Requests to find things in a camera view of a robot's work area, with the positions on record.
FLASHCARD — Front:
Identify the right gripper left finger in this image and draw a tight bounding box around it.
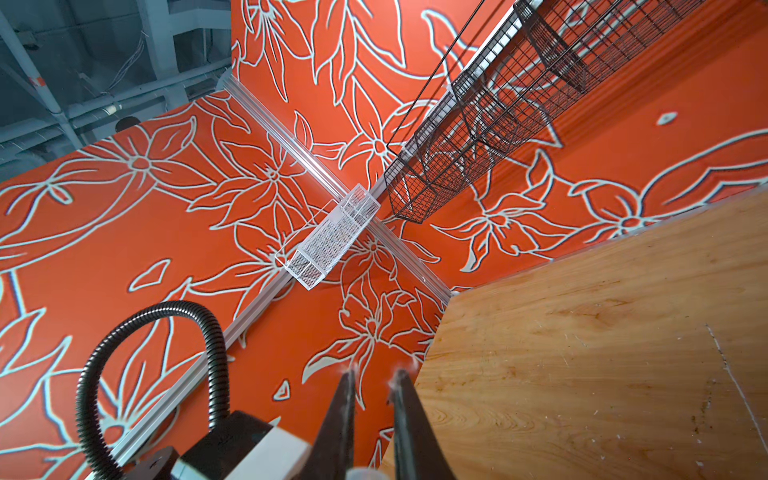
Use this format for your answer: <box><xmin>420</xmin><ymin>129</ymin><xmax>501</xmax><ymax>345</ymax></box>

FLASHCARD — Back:
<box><xmin>298</xmin><ymin>370</ymin><xmax>356</xmax><ymax>479</ymax></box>

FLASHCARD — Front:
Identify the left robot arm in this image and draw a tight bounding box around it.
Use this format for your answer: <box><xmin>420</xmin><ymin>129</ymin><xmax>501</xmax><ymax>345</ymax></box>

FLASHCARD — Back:
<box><xmin>76</xmin><ymin>300</ymin><xmax>311</xmax><ymax>479</ymax></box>

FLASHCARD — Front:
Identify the clear plastic bin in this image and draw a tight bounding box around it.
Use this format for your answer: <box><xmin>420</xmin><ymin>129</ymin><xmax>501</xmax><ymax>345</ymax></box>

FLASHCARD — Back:
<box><xmin>284</xmin><ymin>184</ymin><xmax>380</xmax><ymax>290</ymax></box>

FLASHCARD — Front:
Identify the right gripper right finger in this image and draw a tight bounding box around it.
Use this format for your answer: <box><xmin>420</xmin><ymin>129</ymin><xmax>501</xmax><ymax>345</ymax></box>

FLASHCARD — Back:
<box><xmin>389</xmin><ymin>369</ymin><xmax>456</xmax><ymax>480</ymax></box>

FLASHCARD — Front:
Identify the black wire basket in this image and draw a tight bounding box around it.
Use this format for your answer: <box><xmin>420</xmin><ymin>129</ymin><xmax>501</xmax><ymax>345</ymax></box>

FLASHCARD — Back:
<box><xmin>384</xmin><ymin>1</ymin><xmax>701</xmax><ymax>223</ymax></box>

